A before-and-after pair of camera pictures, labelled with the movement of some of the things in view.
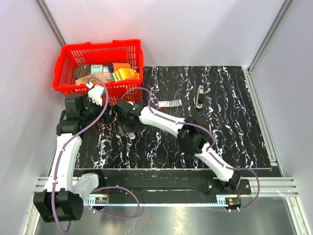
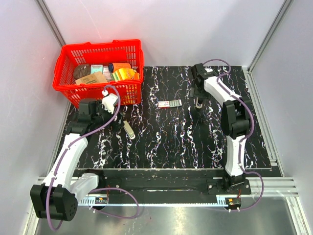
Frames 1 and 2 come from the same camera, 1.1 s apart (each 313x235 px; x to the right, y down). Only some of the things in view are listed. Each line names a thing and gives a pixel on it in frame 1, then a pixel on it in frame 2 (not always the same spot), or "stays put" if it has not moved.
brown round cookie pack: x=81 y=70 stays put
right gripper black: x=122 y=121 to x=194 y=93
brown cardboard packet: x=84 y=80 stays put
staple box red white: x=169 y=104 stays put
